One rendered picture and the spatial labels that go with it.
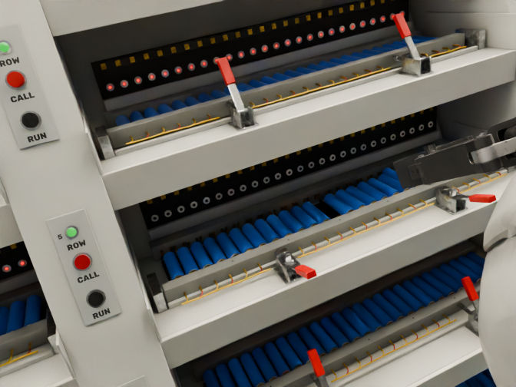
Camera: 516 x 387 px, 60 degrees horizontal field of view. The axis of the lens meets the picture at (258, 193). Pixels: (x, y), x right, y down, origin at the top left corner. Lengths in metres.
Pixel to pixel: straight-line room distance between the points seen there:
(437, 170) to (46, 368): 0.46
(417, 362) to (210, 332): 0.32
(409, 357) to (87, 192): 0.51
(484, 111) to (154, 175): 0.56
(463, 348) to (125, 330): 0.48
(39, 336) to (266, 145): 0.36
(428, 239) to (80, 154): 0.46
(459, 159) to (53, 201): 0.39
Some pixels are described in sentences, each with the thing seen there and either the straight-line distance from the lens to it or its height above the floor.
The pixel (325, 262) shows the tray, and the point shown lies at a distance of 0.60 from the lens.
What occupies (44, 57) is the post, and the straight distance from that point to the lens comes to 0.53.
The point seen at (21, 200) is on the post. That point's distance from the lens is 0.52.
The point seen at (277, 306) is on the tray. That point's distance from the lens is 0.58.
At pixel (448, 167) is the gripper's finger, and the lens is 0.38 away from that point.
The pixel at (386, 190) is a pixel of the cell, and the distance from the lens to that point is 0.72.
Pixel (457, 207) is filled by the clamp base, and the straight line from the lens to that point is 0.70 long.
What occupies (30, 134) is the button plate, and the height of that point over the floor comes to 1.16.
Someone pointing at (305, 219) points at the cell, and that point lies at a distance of 0.66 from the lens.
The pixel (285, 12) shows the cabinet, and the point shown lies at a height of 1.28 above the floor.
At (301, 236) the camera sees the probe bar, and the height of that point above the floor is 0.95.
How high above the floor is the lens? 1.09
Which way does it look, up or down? 7 degrees down
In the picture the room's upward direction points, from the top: 17 degrees counter-clockwise
